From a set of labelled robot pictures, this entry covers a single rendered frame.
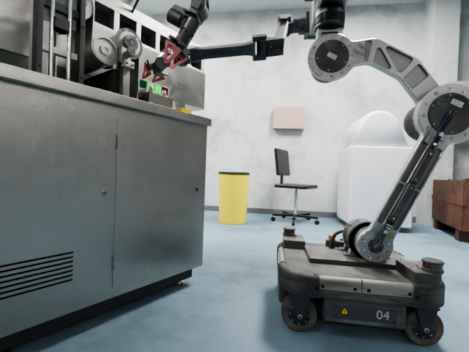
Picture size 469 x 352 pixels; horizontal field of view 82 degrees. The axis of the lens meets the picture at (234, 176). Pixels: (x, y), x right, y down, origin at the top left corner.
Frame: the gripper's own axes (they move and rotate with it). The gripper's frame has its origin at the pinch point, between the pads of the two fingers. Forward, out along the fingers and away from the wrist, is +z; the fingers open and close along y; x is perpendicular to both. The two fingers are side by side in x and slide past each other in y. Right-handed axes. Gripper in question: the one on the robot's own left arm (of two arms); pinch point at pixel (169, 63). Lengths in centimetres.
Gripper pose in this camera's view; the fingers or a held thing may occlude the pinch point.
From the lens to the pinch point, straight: 121.2
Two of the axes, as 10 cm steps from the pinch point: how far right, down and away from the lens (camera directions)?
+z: -5.2, 8.5, 0.8
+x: 8.4, 5.3, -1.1
